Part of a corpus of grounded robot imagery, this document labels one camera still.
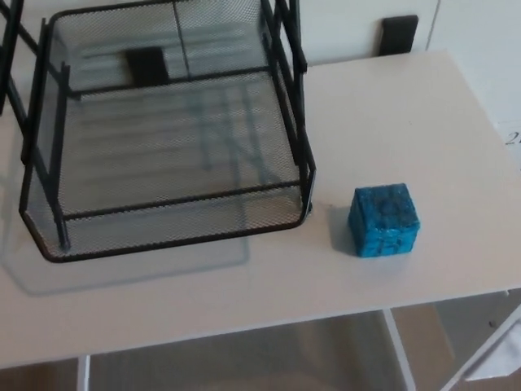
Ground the blue patterned cube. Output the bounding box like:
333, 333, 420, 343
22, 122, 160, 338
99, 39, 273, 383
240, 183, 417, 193
347, 182, 421, 259

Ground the black wire mesh file tray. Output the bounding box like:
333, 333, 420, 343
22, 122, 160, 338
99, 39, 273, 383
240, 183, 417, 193
0, 0, 317, 264

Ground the black rectangular wall bracket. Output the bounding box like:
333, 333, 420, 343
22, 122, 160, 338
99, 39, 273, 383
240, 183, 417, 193
125, 47, 171, 86
380, 15, 419, 55

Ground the white metal desk frame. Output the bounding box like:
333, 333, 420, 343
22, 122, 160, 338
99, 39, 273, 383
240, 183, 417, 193
77, 287, 521, 391

